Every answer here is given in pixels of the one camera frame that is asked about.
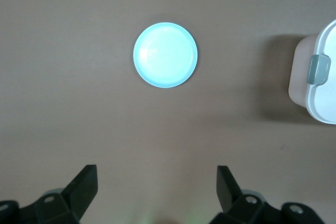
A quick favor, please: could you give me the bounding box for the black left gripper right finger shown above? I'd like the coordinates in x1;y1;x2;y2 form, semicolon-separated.
211;165;322;224

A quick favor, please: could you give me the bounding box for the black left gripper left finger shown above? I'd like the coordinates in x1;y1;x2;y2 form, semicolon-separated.
18;165;99;224

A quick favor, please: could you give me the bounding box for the brown table mat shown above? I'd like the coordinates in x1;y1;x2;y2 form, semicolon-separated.
0;0;336;224

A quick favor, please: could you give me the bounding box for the white pink lunch box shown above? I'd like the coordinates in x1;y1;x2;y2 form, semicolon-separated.
288;19;336;125

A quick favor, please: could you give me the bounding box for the light blue round plate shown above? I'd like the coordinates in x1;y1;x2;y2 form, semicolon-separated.
133;22;199;89

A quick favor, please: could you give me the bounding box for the grey lunch box clip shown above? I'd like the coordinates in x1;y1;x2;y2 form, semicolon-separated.
307;54;331;85

